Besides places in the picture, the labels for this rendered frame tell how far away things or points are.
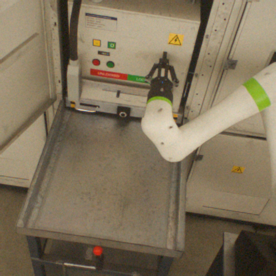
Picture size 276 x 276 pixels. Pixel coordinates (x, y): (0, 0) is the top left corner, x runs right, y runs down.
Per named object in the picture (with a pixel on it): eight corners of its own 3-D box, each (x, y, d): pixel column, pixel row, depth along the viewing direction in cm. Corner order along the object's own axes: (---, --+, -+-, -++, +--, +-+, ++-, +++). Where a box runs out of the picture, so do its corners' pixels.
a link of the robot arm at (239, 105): (236, 78, 140) (252, 94, 131) (247, 102, 147) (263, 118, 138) (149, 135, 144) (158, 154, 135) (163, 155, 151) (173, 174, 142)
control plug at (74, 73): (78, 102, 169) (78, 69, 156) (67, 100, 169) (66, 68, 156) (82, 90, 174) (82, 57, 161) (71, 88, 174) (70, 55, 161)
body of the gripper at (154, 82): (147, 101, 147) (149, 84, 153) (170, 104, 147) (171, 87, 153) (150, 85, 141) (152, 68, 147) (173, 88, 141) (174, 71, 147)
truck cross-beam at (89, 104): (180, 123, 186) (183, 115, 181) (66, 106, 186) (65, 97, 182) (180, 116, 189) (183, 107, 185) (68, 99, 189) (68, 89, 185)
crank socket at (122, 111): (129, 119, 184) (130, 111, 180) (116, 117, 184) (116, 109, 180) (129, 115, 186) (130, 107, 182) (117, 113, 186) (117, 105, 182)
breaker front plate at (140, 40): (176, 116, 183) (199, 25, 147) (71, 99, 183) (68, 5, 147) (176, 114, 184) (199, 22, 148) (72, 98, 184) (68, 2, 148)
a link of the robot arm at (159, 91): (174, 96, 136) (147, 92, 136) (169, 119, 145) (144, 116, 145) (175, 84, 140) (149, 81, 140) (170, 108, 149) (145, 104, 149)
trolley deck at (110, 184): (181, 258, 150) (184, 251, 146) (16, 233, 151) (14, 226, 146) (186, 127, 195) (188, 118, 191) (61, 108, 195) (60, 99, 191)
